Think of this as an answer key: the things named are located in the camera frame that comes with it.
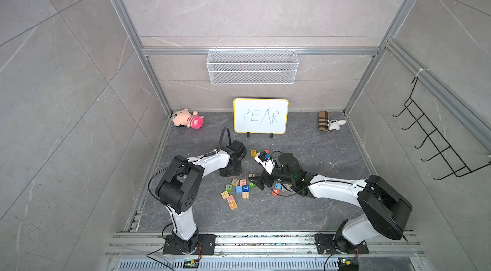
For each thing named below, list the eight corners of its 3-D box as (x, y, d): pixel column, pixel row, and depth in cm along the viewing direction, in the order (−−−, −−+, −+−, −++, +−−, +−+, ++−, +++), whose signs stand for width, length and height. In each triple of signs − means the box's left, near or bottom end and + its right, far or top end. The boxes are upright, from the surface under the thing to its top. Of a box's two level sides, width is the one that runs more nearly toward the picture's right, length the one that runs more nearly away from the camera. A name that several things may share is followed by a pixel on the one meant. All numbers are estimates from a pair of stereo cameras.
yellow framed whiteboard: (235, 134, 111) (233, 112, 97) (236, 120, 117) (234, 98, 103) (284, 134, 111) (290, 112, 97) (282, 120, 118) (287, 98, 103)
